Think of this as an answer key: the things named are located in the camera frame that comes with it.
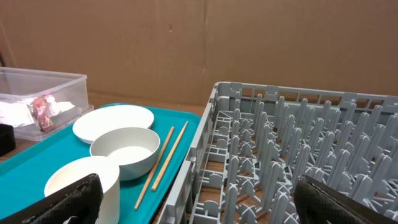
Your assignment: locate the white paper cup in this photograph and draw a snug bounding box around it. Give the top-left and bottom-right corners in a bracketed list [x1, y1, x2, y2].
[44, 156, 121, 224]

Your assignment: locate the grey dishwasher rack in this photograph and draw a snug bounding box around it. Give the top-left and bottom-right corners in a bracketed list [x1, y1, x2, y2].
[159, 82, 397, 223]

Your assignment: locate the red foil wrapper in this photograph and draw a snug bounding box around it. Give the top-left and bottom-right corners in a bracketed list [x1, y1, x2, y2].
[30, 94, 55, 133]

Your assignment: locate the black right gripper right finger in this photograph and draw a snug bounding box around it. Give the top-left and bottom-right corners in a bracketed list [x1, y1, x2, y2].
[293, 175, 397, 224]

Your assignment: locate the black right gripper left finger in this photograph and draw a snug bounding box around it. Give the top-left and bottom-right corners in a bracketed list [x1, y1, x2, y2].
[1, 173, 104, 224]

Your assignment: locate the left wooden chopstick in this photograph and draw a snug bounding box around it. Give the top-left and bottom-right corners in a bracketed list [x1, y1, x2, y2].
[134, 126, 175, 210]

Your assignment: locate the right wooden chopstick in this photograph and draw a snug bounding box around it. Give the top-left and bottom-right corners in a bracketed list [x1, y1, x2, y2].
[151, 121, 188, 192]

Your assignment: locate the teal plastic tray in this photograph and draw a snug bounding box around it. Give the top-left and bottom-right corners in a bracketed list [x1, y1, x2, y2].
[1, 108, 200, 223]

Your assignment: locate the white napkin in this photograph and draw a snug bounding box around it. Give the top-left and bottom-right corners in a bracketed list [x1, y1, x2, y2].
[1, 95, 75, 128]

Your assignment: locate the black plastic tray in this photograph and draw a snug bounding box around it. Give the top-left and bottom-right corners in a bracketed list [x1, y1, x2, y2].
[0, 124, 16, 156]

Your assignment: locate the clear plastic bin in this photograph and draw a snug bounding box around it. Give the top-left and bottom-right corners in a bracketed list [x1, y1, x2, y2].
[1, 67, 93, 141]

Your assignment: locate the white flat plate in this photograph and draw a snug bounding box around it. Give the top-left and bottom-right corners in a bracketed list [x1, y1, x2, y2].
[72, 105, 155, 144]

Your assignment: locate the wooden chopstick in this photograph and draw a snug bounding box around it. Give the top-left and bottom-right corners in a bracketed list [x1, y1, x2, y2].
[151, 121, 188, 192]
[134, 126, 175, 210]

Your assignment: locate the grey-white bowl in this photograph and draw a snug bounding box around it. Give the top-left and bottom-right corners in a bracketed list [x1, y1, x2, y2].
[90, 127, 160, 181]

